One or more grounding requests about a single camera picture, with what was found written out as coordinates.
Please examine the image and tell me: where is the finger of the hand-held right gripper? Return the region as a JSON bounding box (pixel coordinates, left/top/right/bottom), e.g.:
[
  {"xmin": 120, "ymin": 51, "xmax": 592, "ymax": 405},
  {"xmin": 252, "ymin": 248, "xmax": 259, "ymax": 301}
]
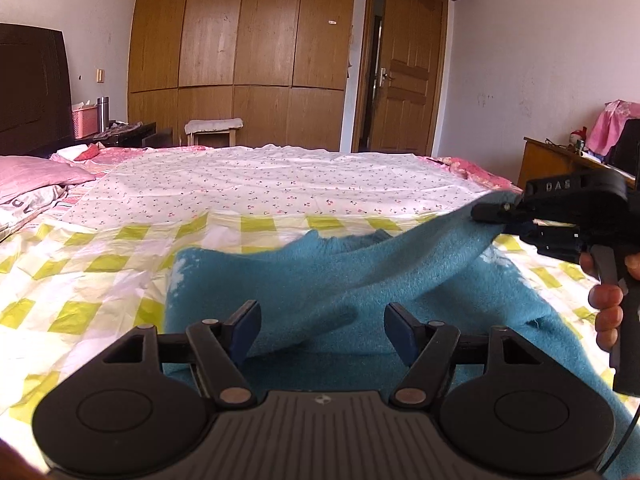
[{"xmin": 471, "ymin": 199, "xmax": 540, "ymax": 234}]

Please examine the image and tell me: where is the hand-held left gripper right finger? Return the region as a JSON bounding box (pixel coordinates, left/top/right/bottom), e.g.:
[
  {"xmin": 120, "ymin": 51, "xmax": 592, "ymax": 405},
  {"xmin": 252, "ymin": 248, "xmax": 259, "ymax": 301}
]
[{"xmin": 383, "ymin": 302, "xmax": 543, "ymax": 409}]

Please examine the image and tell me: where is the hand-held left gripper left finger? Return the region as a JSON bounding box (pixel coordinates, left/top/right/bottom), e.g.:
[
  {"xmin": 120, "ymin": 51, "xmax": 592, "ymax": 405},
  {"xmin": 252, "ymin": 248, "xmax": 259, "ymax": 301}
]
[{"xmin": 102, "ymin": 300, "xmax": 262, "ymax": 408}]

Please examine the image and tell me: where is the teal fleece sweater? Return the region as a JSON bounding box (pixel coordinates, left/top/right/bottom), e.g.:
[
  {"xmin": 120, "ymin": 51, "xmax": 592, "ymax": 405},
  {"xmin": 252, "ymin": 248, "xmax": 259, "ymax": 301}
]
[{"xmin": 162, "ymin": 191, "xmax": 638, "ymax": 456}]

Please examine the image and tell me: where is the person's right hand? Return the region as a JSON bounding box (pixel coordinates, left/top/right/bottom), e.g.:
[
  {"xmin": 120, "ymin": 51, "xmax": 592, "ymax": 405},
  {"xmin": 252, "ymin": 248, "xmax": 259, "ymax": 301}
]
[{"xmin": 579, "ymin": 251, "xmax": 625, "ymax": 354}]

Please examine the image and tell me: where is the pink patterned bedspread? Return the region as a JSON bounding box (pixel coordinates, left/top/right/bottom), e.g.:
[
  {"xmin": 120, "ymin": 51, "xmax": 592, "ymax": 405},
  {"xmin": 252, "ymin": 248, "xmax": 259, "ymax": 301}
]
[{"xmin": 414, "ymin": 154, "xmax": 524, "ymax": 192}]

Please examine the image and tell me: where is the brown wooden desk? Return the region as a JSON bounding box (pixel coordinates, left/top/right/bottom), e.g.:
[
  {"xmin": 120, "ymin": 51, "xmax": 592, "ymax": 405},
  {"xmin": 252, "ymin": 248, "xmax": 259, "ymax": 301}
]
[{"xmin": 517, "ymin": 136, "xmax": 636, "ymax": 192}]

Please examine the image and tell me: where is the black chair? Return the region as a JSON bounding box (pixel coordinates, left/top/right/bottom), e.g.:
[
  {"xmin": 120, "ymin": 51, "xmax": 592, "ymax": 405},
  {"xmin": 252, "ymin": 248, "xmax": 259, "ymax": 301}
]
[{"xmin": 604, "ymin": 119, "xmax": 640, "ymax": 179}]

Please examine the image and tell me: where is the pink floral garment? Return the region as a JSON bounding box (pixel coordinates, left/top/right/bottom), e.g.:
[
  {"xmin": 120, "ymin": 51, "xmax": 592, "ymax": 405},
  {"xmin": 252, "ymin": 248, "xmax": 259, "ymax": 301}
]
[{"xmin": 585, "ymin": 99, "xmax": 640, "ymax": 157}]

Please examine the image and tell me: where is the white floral bedsheet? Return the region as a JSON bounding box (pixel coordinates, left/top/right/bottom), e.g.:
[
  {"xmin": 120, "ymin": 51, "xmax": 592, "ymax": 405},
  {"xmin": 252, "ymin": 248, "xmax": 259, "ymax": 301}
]
[{"xmin": 62, "ymin": 144, "xmax": 501, "ymax": 227}]

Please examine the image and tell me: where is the brown wooden door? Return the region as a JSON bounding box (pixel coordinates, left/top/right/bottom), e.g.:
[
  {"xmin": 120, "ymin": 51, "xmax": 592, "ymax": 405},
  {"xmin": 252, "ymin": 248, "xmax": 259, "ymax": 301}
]
[{"xmin": 372, "ymin": 0, "xmax": 447, "ymax": 157}]

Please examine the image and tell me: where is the yellow-green checked bedsheet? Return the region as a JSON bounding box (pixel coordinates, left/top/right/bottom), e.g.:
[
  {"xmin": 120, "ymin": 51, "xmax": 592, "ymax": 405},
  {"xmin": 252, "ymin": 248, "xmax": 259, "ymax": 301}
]
[{"xmin": 0, "ymin": 207, "xmax": 603, "ymax": 423}]

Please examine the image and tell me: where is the small wooden stool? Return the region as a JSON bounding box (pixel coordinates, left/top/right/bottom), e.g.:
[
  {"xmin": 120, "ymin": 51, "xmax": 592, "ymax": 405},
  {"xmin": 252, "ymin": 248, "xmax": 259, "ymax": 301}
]
[{"xmin": 192, "ymin": 129, "xmax": 237, "ymax": 149}]

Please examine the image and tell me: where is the small stool with cloth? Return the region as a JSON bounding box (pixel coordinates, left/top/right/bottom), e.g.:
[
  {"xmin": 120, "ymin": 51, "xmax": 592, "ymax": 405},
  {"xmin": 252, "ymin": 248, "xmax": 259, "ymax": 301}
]
[{"xmin": 184, "ymin": 118, "xmax": 245, "ymax": 135}]

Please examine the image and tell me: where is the dark nightstand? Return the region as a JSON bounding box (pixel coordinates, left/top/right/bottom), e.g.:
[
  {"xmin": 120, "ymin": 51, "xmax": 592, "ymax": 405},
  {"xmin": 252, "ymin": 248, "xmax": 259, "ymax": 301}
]
[{"xmin": 75, "ymin": 121, "xmax": 174, "ymax": 149}]

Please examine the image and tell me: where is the printed pale pink bedding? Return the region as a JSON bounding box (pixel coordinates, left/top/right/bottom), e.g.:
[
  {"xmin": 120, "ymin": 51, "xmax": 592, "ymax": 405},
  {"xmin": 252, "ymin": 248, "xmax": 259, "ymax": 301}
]
[{"xmin": 0, "ymin": 185, "xmax": 71, "ymax": 242}]

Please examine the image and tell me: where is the pink pillow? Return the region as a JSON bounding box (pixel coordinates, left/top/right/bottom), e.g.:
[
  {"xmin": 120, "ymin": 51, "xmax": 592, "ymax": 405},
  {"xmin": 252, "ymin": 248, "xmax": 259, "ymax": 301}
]
[{"xmin": 0, "ymin": 155, "xmax": 98, "ymax": 207}]

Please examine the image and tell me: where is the pink plastic basket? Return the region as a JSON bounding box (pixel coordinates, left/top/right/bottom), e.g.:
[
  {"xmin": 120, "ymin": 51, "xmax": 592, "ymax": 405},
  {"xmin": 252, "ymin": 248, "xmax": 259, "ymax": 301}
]
[{"xmin": 71, "ymin": 104, "xmax": 99, "ymax": 139}]

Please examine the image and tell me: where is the brown wooden wardrobe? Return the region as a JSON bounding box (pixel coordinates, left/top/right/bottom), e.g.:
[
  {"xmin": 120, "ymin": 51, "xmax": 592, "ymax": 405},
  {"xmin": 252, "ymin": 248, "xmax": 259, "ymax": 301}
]
[{"xmin": 127, "ymin": 0, "xmax": 486, "ymax": 149}]

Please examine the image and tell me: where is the dark wooden headboard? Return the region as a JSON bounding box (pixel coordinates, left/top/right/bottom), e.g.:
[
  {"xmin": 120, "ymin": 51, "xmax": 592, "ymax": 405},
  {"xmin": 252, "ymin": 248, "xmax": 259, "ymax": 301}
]
[{"xmin": 0, "ymin": 22, "xmax": 76, "ymax": 157}]

